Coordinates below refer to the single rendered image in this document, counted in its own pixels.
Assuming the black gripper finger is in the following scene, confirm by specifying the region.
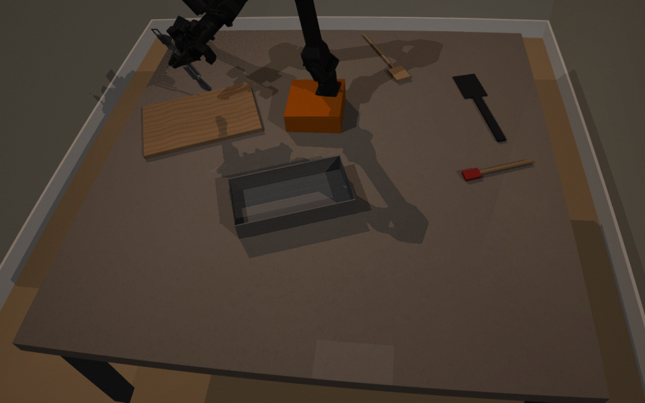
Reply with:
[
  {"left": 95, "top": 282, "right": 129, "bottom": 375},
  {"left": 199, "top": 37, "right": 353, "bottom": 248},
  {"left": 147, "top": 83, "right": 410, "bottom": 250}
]
[
  {"left": 168, "top": 37, "right": 184, "bottom": 66},
  {"left": 172, "top": 44, "right": 201, "bottom": 68}
]

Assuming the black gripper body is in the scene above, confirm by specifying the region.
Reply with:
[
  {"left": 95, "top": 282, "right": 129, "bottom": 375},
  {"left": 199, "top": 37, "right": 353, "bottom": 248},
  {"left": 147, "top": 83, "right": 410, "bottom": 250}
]
[{"left": 167, "top": 19, "right": 216, "bottom": 64}]

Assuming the black spatula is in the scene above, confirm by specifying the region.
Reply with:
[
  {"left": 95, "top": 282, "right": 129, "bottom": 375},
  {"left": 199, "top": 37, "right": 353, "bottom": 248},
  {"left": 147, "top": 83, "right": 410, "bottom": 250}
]
[{"left": 453, "top": 74, "right": 506, "bottom": 142}]

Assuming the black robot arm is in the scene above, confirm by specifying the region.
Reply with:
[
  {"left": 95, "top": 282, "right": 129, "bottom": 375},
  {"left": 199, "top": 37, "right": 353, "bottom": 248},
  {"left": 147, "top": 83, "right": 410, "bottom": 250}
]
[{"left": 174, "top": 0, "right": 341, "bottom": 97}]

